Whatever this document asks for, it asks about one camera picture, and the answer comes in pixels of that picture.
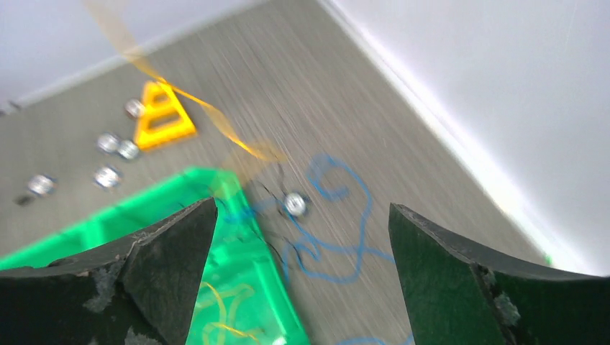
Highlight green six-compartment bin tray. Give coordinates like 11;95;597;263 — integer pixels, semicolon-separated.
1;167;309;344

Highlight poker chip left middle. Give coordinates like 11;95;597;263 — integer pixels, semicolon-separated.
96;132;122;155

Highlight poker chip lowest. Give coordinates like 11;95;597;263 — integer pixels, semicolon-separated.
27;174;56;197

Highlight red poker chip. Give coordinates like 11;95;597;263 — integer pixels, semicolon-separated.
124;98;145;120

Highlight blue thin cable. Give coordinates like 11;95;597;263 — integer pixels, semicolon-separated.
224;153;416;345

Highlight yellow triangular plastic piece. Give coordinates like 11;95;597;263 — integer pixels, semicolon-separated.
133;81;197;151

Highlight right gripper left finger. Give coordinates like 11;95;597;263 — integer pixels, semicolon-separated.
1;198;218;344

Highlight poker chip right middle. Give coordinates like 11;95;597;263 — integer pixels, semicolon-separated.
94;166;122;190

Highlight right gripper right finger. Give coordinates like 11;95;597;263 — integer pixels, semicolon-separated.
388;203;609;344

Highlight yellow thin cable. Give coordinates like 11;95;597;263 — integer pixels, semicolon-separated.
193;280;268;345

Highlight thick yellow cable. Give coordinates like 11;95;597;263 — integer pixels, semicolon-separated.
83;0;287;163

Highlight black thin cable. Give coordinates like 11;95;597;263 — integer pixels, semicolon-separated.
252;162;306;267

